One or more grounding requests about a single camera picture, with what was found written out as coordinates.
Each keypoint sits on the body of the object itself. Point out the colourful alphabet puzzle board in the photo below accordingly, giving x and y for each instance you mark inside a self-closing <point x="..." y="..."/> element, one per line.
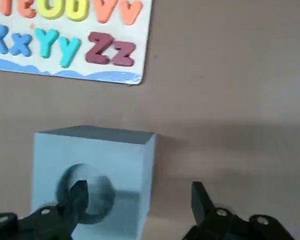
<point x="65" y="37"/>

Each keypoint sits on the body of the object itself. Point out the grey block with round hole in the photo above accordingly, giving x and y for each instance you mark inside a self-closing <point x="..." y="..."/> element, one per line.
<point x="95" y="155"/>

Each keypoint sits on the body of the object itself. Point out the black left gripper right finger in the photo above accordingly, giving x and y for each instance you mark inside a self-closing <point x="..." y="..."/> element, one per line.
<point x="240" y="230"/>

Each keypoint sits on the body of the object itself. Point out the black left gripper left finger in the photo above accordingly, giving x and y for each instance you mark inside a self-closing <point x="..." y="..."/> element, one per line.
<point x="40" y="222"/>

